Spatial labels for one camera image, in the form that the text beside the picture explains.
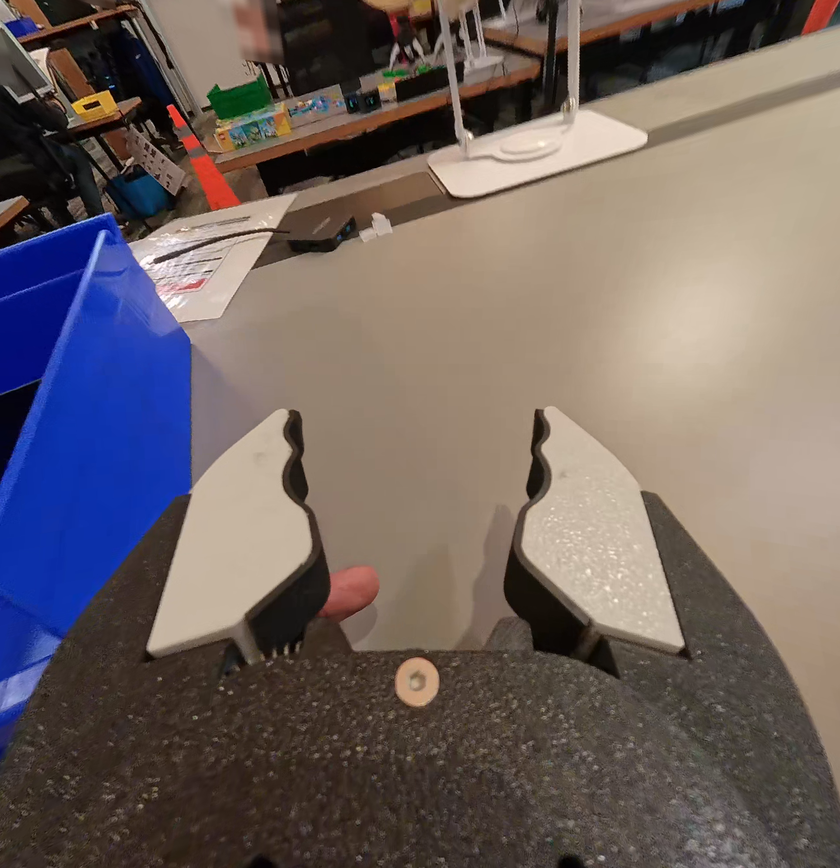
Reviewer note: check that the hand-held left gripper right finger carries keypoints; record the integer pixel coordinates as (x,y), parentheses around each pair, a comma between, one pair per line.
(596,542)

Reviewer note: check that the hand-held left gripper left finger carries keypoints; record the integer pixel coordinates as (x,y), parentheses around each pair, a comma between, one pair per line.
(237,542)

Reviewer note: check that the blue plastic bin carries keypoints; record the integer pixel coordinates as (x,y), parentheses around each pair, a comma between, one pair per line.
(87,475)

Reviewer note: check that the black port hub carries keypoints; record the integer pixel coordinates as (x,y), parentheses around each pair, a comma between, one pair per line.
(318,234)

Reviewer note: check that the person's left hand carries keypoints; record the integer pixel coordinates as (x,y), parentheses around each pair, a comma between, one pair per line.
(352,590)

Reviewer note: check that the laminated instruction sheet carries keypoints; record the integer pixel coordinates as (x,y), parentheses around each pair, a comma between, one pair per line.
(209,285)

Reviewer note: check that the small white plastic piece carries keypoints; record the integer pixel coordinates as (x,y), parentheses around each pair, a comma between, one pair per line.
(378,227)

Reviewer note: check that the blue bag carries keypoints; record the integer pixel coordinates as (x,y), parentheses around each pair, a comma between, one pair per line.
(138,196)

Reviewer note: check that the orange traffic cone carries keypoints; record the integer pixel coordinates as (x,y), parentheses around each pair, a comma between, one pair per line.
(209,176)

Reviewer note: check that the white desk stand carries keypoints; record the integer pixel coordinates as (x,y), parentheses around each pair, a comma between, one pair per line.
(562,156)

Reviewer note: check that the white printed board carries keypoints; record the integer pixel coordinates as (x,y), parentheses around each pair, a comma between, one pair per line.
(155,159)

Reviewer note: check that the colourful toy box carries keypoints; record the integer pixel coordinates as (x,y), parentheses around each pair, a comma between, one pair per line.
(254,132)
(318,107)

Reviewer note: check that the wooden side table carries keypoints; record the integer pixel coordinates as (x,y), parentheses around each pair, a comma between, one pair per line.
(325,130)

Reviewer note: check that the green plastic crate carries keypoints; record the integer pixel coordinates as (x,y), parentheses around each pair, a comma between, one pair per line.
(240,102)

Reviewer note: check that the small black cube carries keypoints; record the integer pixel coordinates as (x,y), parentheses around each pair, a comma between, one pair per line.
(371,100)
(353,102)

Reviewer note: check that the small yellow crate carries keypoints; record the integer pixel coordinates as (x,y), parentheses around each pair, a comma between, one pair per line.
(94,107)

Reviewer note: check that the black box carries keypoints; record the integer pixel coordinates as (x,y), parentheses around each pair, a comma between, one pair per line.
(423,85)

